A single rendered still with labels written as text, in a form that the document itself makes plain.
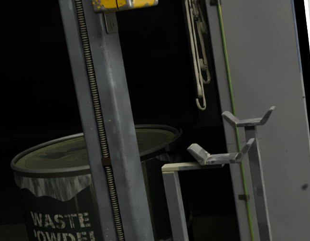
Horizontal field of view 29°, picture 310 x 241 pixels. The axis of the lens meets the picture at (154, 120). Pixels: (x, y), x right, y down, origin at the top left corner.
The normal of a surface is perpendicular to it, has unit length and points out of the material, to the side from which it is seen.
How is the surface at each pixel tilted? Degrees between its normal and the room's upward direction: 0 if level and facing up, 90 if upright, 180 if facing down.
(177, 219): 90
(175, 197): 90
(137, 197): 90
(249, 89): 90
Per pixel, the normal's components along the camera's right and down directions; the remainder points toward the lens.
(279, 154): -0.31, 0.22
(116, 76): 0.94, -0.10
